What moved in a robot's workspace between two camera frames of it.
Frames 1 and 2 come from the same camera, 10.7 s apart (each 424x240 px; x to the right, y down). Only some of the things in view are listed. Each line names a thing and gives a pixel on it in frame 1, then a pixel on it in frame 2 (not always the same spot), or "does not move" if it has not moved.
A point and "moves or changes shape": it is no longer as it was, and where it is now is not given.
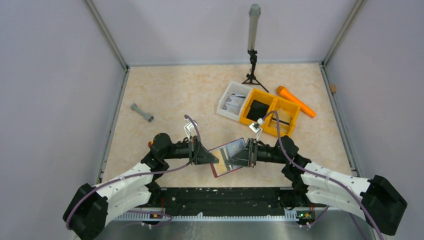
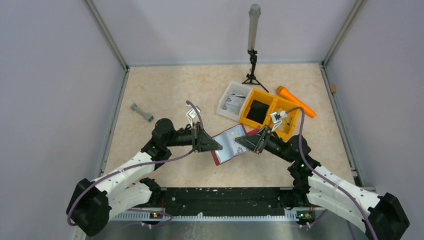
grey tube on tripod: [254, 12] does not move
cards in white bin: [234, 103] does not move
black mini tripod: [251, 79] does not move
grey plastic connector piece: [148, 117] does not move
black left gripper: [192, 151] to [198, 139]
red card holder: [223, 153] moves or changes shape
